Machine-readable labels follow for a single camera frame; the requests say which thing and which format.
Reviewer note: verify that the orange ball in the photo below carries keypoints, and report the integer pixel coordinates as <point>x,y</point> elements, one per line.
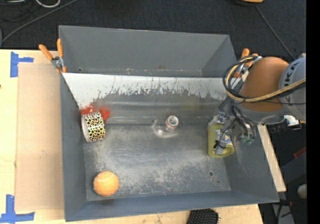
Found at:
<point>106,183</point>

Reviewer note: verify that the leopard print tape roll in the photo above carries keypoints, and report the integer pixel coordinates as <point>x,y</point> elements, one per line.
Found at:
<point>95,127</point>

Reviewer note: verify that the grey metal bin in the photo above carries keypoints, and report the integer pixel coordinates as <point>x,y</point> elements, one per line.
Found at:
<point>155,163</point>

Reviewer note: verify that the small pink white tape roll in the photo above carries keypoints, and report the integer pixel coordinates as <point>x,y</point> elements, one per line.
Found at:
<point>172,121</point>

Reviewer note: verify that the red feathery thing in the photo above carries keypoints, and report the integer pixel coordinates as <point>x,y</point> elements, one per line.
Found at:
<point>87,110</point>

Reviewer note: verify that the clear glass thing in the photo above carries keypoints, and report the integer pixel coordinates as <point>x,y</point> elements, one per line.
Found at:
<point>160,131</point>

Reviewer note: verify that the black bristle brush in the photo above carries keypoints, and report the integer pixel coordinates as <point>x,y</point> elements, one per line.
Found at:
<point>203,216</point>

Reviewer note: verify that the brown cardboard board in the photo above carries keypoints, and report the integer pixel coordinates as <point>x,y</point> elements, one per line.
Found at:
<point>37,130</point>

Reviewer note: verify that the black cylinder on white bracket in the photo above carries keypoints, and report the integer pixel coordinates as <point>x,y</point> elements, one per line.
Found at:
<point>290,119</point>

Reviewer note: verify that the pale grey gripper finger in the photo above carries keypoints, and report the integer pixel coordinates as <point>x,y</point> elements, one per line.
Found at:
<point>219,149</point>

